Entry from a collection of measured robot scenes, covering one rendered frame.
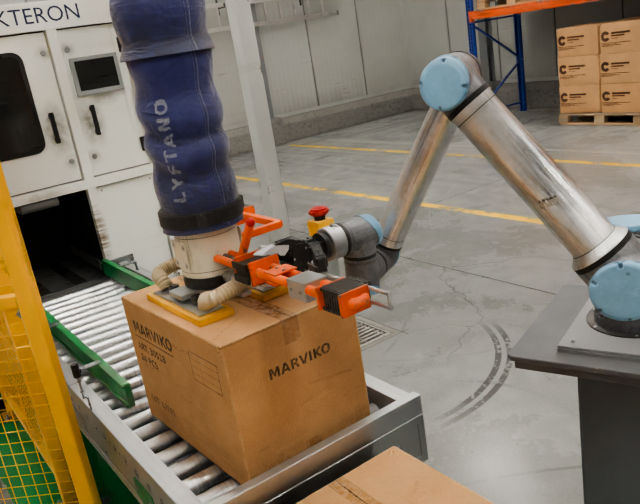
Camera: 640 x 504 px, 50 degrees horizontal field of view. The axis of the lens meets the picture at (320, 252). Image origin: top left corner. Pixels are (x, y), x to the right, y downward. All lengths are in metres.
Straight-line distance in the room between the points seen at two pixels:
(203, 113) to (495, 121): 0.70
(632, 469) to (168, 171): 1.42
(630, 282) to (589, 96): 8.01
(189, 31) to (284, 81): 10.24
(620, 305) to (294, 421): 0.82
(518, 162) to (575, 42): 8.03
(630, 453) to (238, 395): 1.03
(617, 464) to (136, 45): 1.62
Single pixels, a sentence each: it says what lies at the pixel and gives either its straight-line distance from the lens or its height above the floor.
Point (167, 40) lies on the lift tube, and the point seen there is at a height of 1.63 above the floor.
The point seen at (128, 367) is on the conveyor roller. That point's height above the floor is 0.53.
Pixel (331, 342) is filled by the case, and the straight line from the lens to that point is 1.79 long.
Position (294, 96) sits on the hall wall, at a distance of 12.06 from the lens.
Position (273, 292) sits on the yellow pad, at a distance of 1.82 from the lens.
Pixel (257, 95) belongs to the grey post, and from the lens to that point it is 4.77.
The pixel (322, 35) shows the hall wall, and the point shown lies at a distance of 12.45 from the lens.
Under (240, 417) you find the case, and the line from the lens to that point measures 1.69.
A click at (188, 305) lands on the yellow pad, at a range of 1.84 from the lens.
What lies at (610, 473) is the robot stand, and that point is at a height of 0.36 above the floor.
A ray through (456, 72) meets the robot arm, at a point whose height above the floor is 1.46.
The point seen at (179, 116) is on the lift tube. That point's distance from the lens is 1.73.
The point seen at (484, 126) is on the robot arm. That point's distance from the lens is 1.61.
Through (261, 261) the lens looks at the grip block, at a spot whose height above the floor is 1.10.
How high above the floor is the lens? 1.58
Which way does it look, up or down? 17 degrees down
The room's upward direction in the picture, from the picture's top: 9 degrees counter-clockwise
